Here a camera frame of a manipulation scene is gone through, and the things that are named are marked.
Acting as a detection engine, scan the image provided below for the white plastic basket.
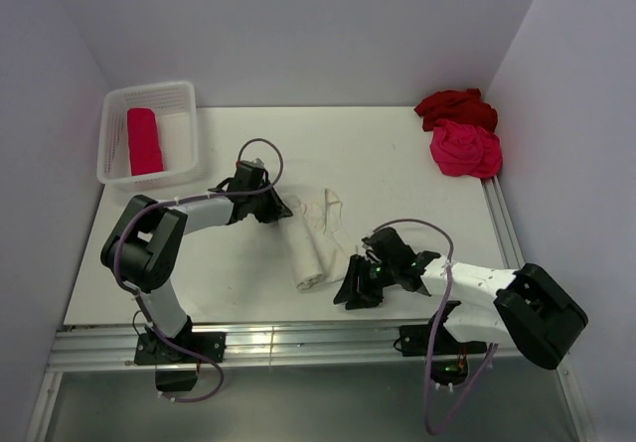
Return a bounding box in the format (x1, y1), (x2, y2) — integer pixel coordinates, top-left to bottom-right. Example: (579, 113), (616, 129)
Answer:
(96, 80), (203, 191)

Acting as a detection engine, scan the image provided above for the white t shirt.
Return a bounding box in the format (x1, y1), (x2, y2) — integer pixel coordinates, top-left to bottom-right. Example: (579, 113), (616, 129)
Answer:
(278, 188), (359, 292)

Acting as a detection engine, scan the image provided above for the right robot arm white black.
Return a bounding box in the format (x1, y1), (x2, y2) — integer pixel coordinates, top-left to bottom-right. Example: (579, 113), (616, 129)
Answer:
(333, 226), (588, 370)

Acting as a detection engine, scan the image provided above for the dark red t shirt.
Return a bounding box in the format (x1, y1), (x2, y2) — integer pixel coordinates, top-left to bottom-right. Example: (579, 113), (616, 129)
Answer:
(414, 88), (498, 132)

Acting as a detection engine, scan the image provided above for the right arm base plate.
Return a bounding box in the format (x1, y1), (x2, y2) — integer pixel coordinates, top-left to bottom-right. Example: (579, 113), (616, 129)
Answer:
(393, 324), (488, 357)

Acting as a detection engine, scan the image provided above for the rolled pink t shirt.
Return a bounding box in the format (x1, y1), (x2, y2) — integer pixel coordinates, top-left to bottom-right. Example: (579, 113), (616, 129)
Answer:
(127, 107), (164, 176)

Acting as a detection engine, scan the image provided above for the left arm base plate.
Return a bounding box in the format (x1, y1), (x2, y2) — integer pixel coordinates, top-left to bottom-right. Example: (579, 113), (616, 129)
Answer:
(128, 312), (228, 393)

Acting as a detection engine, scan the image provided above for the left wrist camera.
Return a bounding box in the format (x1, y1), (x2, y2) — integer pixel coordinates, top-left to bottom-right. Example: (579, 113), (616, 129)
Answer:
(237, 158), (265, 169)

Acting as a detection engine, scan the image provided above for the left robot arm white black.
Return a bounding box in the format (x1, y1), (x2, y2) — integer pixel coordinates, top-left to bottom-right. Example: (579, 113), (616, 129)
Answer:
(100, 161), (293, 362)

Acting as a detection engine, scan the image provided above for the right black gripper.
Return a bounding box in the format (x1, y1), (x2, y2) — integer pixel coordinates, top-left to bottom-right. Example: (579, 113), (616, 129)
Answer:
(332, 253), (398, 310)

